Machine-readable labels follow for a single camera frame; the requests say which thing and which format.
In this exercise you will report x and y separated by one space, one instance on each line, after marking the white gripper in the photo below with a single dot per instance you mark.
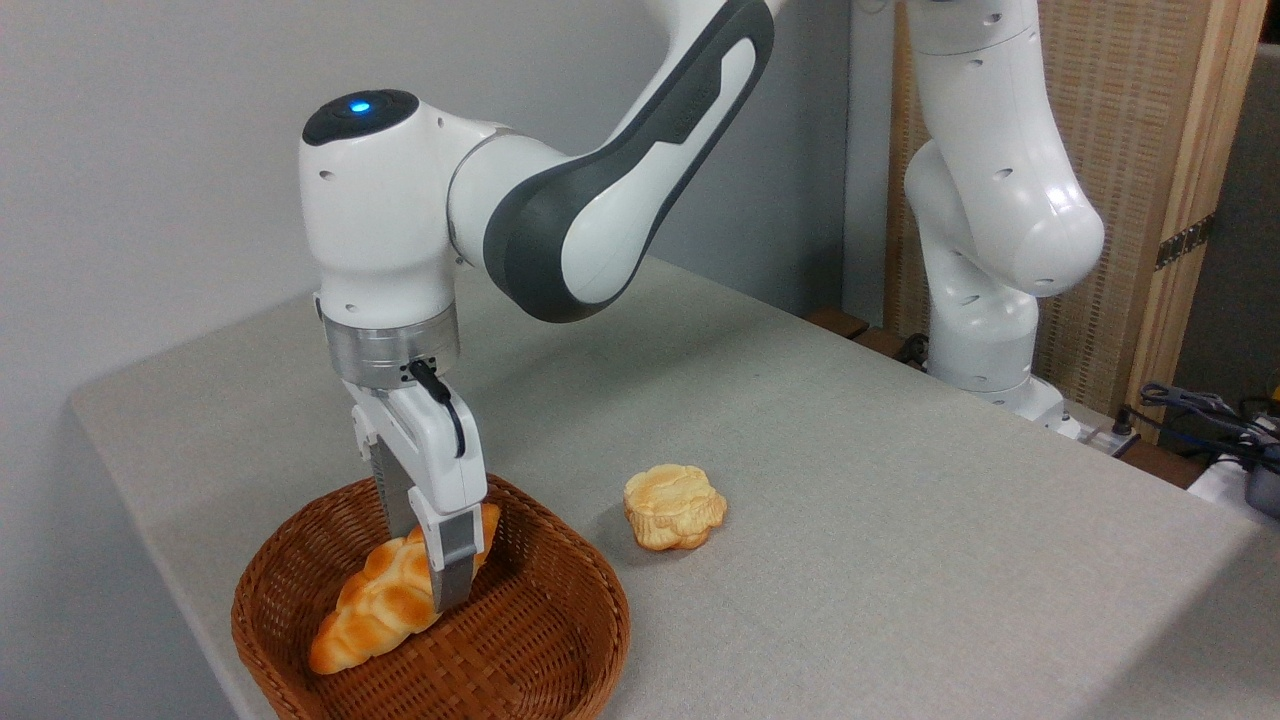
440 450

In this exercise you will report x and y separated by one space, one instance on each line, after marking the long braided bread loaf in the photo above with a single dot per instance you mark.
380 600

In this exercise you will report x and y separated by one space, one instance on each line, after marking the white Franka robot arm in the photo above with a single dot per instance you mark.
560 220

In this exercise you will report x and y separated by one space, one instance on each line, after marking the round flower-shaped bread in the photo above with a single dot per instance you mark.
672 508

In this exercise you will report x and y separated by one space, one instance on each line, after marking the brown wicker basket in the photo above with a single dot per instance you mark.
540 640

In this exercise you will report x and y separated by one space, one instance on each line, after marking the brown wooden base board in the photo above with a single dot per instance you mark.
850 325

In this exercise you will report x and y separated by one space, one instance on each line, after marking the black plug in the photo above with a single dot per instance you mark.
1123 420

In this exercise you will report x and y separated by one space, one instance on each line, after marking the black metal screen hinge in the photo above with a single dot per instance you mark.
1183 242

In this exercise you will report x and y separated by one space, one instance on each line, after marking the wooden woven screen panel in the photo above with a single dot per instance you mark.
1130 120

